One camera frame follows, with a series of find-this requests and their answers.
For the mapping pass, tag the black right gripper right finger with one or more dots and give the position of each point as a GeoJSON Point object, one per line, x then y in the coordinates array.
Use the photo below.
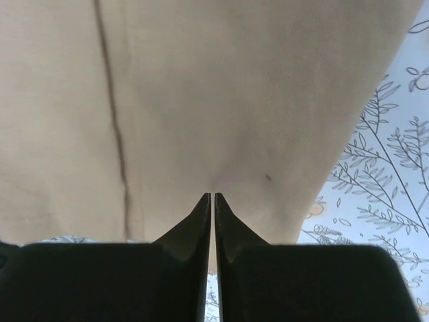
{"type": "Point", "coordinates": [258, 281]}

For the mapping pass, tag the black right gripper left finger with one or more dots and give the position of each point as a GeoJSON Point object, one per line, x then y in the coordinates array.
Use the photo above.
{"type": "Point", "coordinates": [164, 280]}

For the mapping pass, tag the beige t shirt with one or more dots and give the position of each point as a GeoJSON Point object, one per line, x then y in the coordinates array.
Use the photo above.
{"type": "Point", "coordinates": [201, 100]}

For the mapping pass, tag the floral patterned table mat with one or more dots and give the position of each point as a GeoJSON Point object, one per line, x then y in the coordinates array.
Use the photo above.
{"type": "Point", "coordinates": [378, 167]}

